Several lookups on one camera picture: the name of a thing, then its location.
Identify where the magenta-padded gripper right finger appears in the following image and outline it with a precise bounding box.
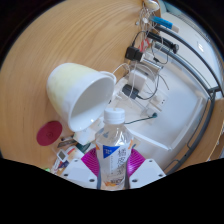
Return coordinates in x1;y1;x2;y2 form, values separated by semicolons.
128;148;168;190

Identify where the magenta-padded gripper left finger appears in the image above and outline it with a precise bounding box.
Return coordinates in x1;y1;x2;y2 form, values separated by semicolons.
60;148;102;190

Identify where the clear plastic water bottle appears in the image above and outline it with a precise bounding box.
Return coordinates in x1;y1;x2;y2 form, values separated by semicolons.
94;107;134;192

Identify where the small white square device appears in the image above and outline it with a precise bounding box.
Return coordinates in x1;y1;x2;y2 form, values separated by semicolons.
55;148;69;163

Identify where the black comb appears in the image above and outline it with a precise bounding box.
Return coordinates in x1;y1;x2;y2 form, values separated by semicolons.
56;138;79;149

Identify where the flat round red coaster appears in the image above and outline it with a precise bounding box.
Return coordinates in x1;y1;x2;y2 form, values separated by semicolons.
36;120;64;147

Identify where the cream white cup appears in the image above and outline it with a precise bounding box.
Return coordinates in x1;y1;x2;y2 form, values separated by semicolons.
45;62;118;133

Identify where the white power adapter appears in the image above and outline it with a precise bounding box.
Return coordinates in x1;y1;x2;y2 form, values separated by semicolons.
128;68;148;89

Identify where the black charger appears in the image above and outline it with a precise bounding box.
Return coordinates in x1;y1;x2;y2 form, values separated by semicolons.
124;46;145;62

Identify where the black electric shaver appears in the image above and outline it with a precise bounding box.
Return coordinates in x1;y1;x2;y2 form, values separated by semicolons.
146;31;180;54

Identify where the blue tube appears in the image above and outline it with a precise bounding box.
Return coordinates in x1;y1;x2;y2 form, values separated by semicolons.
148;14;180;34

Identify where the grey metal frame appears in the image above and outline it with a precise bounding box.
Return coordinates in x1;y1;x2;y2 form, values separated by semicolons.
146;24;224;174

